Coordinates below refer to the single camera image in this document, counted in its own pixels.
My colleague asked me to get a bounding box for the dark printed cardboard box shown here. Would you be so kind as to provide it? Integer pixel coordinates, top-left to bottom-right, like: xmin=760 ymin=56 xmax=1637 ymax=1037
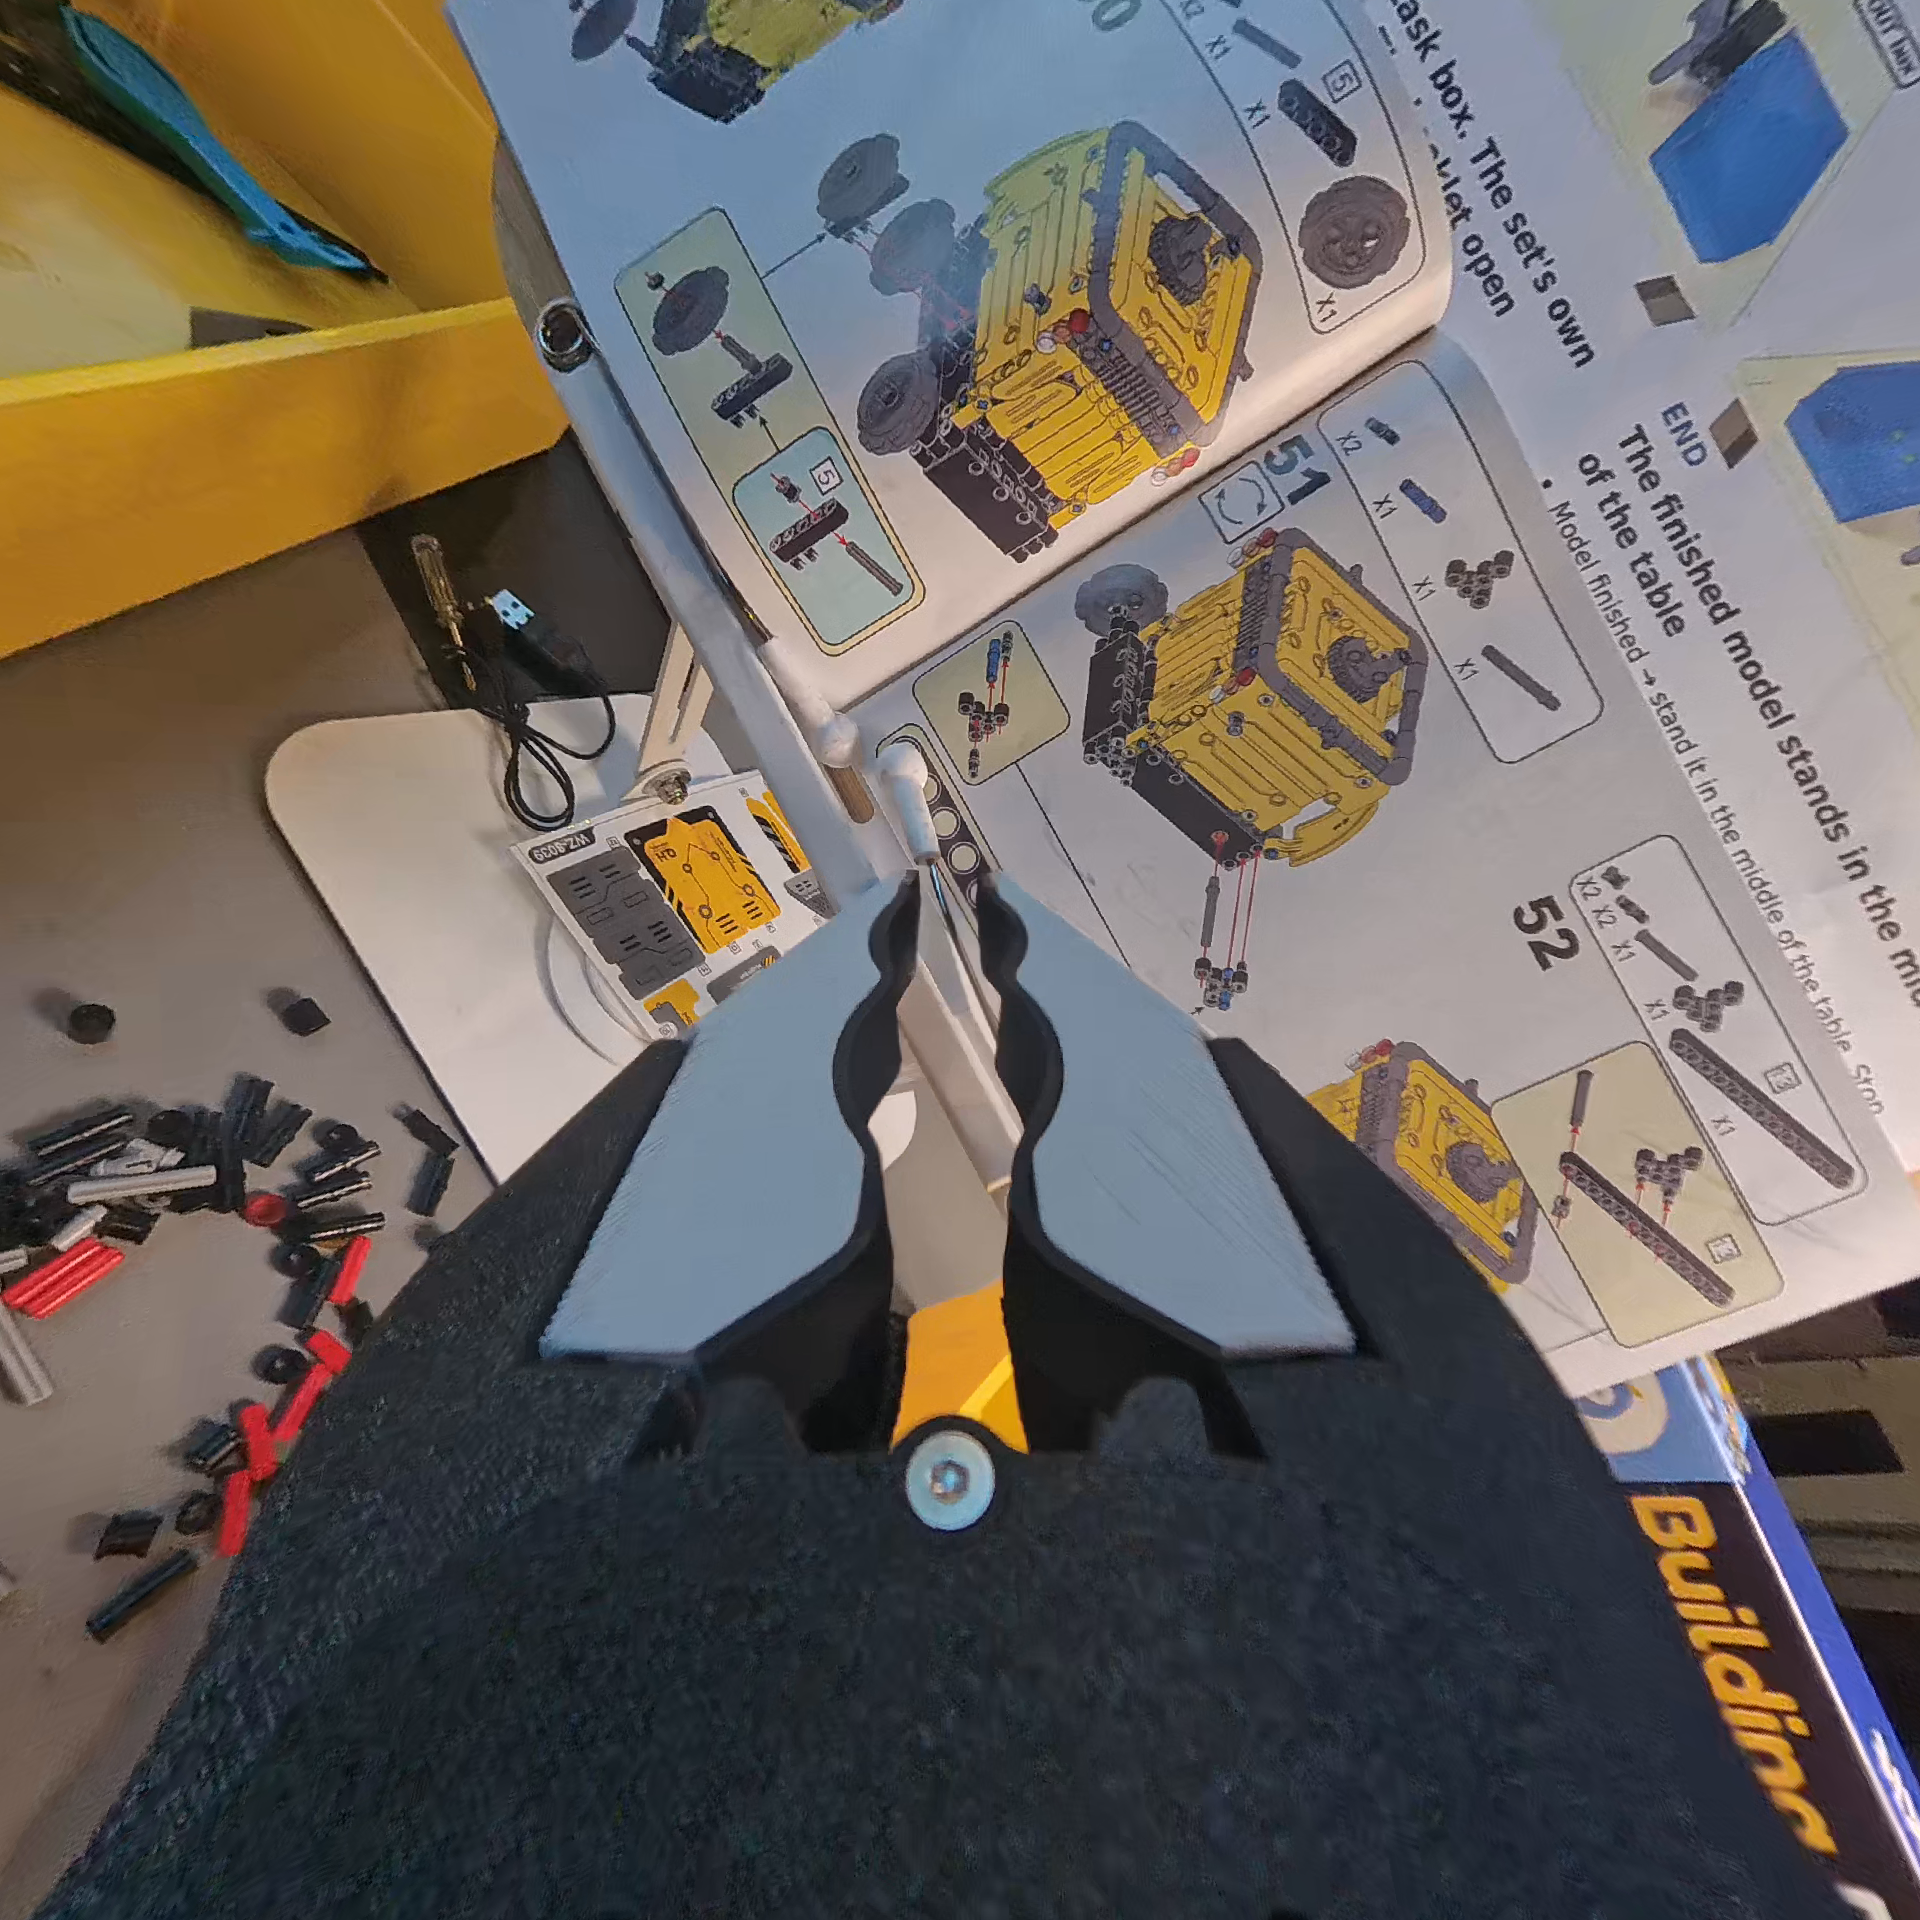
xmin=1590 ymin=1352 xmax=1920 ymax=1920

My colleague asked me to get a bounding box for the beige stand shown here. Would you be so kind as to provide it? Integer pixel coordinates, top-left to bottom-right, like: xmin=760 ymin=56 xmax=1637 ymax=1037
xmin=541 ymin=295 xmax=1037 ymax=1186

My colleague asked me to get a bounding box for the black flat pad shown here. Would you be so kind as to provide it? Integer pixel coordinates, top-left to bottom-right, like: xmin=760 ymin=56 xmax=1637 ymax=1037
xmin=361 ymin=496 xmax=686 ymax=714

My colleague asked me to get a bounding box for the open instruction booklet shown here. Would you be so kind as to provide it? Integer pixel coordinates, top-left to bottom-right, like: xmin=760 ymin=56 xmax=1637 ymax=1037
xmin=451 ymin=0 xmax=1920 ymax=1359

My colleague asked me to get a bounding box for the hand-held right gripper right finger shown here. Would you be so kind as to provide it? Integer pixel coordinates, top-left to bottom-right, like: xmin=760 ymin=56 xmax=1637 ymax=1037
xmin=976 ymin=871 xmax=1358 ymax=1417

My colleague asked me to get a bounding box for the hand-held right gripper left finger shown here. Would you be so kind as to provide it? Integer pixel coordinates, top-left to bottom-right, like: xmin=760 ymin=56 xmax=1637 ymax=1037
xmin=547 ymin=879 xmax=925 ymax=1417

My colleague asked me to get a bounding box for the pile of small brick pieces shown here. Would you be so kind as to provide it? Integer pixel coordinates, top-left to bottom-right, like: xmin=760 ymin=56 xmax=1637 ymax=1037
xmin=0 ymin=985 xmax=467 ymax=1645

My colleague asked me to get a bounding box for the building instruction booklet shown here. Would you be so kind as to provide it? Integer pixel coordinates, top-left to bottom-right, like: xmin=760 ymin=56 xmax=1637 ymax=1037
xmin=525 ymin=773 xmax=832 ymax=1037

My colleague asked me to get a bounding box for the teal and black brick tool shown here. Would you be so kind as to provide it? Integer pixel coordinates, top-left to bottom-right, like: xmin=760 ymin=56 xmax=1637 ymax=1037
xmin=61 ymin=0 xmax=384 ymax=279

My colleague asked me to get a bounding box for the printed picture sheet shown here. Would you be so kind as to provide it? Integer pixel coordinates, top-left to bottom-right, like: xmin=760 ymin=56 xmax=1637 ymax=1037
xmin=1368 ymin=0 xmax=1920 ymax=1143

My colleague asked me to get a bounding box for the grey desk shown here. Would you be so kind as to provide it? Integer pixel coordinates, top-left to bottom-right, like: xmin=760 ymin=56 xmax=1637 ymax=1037
xmin=0 ymin=513 xmax=932 ymax=1920

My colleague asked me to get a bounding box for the black cable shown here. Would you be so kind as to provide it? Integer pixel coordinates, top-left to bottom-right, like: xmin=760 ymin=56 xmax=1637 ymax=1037
xmin=406 ymin=536 xmax=646 ymax=832

